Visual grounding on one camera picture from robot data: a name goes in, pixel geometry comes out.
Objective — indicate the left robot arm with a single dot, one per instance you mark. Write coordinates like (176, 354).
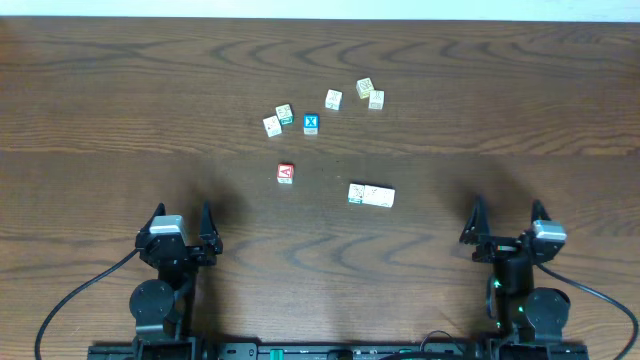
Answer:
(162, 307)

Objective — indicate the wooden block yellow side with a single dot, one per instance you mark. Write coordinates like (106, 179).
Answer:
(364, 87)

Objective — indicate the wooden block umbrella drawing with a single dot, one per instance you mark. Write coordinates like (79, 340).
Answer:
(333, 99)

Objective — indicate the wooden block green side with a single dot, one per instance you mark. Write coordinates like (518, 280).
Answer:
(284, 114)

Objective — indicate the wooden block green L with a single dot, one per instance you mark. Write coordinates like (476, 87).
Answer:
(386, 197)

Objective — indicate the wooden block green letter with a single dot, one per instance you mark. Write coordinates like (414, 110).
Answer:
(272, 126)

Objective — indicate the wooden block green edge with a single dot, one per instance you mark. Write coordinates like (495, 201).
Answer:
(356, 193)

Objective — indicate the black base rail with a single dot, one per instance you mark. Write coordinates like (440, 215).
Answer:
(194, 348)

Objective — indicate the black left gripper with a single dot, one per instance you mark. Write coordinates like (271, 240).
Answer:
(210, 235)

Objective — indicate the wooden block red side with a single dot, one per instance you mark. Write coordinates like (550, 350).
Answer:
(376, 100)

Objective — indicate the wooden block red A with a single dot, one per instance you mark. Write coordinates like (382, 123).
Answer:
(285, 173)

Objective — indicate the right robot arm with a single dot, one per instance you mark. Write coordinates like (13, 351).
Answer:
(527, 314)

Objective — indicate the wooden block blue X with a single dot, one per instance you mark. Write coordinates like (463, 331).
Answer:
(310, 124)

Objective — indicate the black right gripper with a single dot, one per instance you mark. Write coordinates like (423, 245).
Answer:
(499, 247)

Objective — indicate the wooden block yellow violin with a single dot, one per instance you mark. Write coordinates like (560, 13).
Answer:
(373, 195)

